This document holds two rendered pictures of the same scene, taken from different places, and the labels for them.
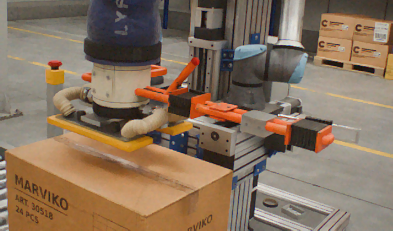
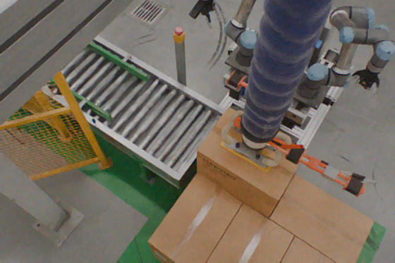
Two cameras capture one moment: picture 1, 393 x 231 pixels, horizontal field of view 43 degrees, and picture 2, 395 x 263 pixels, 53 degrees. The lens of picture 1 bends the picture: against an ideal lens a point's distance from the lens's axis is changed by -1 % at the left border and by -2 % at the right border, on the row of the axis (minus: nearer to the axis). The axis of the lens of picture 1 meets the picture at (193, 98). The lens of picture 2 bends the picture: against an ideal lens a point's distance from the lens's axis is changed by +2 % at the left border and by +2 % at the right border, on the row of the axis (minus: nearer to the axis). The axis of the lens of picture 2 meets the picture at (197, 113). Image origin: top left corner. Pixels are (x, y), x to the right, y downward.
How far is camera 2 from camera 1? 1.87 m
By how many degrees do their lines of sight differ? 45
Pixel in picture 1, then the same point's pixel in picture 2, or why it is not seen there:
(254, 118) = (329, 176)
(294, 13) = (350, 56)
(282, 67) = (336, 84)
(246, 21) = not seen: hidden behind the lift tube
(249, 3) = not seen: hidden behind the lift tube
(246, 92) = (312, 92)
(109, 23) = (259, 133)
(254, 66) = (319, 83)
